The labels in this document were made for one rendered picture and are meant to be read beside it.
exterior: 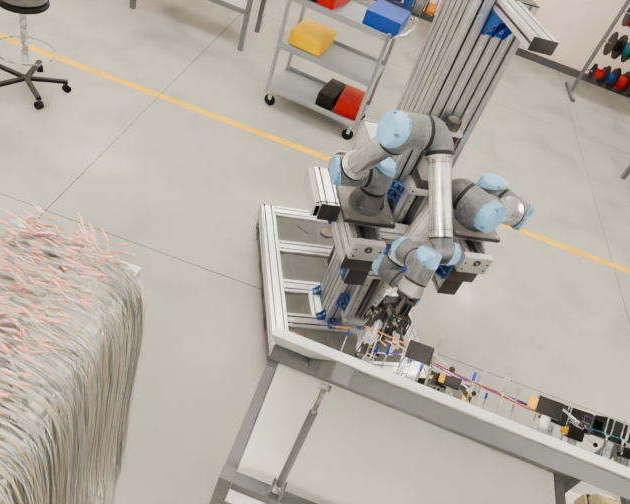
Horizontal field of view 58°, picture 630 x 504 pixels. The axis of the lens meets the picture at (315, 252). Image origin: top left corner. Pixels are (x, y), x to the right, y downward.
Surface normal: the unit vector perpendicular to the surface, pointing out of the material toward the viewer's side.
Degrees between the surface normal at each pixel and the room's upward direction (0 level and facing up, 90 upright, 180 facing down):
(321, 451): 0
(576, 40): 90
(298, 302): 0
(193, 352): 0
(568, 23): 90
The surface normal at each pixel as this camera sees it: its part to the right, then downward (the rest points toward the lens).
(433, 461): 0.28, -0.70
